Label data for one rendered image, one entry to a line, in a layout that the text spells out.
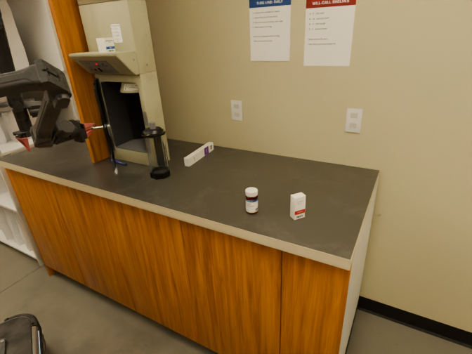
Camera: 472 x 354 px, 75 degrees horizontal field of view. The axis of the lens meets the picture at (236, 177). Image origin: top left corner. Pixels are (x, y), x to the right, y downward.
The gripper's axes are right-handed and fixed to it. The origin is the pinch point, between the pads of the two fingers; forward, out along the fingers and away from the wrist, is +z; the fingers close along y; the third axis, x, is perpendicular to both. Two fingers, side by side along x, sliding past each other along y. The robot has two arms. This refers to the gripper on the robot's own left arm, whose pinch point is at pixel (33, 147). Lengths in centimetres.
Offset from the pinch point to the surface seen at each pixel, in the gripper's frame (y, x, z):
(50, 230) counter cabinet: 6, 29, 61
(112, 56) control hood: 22, -43, -39
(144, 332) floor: 3, -43, 111
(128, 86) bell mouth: 36, -34, -24
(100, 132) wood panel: 32.0, -8.9, 0.8
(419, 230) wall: 77, -171, 48
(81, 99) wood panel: 25.9, -9.1, -18.7
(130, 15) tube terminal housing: 34, -46, -54
